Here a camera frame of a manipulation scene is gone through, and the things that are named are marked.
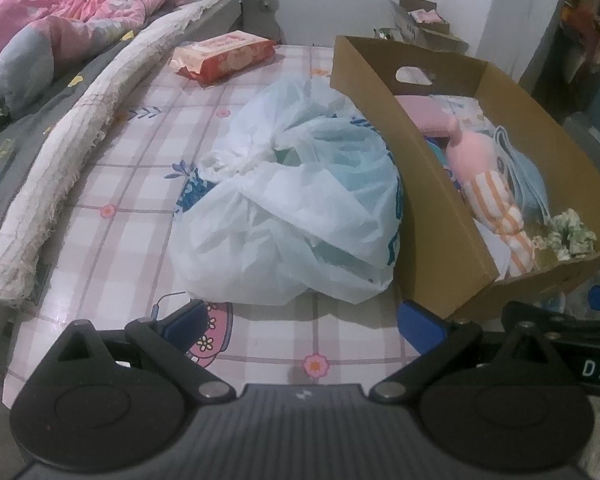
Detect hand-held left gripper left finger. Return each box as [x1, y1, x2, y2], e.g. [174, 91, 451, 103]
[50, 299, 233, 402]

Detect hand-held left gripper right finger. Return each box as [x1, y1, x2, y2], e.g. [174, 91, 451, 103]
[370, 300, 561, 403]

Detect large brown cardboard box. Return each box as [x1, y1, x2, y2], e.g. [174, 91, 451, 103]
[329, 35, 600, 322]

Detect blue checked towel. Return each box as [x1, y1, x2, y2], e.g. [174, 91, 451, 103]
[490, 127, 552, 222]

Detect white plastic bag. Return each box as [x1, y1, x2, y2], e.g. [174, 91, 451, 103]
[169, 74, 406, 306]

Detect orange striped pink cloth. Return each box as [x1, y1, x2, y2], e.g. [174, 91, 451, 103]
[445, 127, 538, 277]

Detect pink scrub sponge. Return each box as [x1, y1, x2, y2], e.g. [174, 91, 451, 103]
[395, 95, 458, 137]

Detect green floral scrunchie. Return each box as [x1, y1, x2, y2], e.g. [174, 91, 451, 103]
[545, 209, 597, 262]

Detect floral checked tablecloth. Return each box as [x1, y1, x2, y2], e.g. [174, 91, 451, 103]
[2, 42, 431, 411]

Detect white printed cloth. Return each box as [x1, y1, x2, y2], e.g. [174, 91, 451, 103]
[442, 94, 487, 127]

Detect white frayed cloth roll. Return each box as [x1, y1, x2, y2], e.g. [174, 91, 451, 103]
[0, 0, 231, 307]

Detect pink wet wipes pack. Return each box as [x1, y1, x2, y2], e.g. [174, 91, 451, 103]
[172, 31, 277, 85]

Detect small open cardboard box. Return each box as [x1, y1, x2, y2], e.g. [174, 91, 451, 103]
[390, 0, 469, 54]

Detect pink and grey quilt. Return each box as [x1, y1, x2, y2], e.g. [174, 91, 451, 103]
[0, 0, 197, 82]

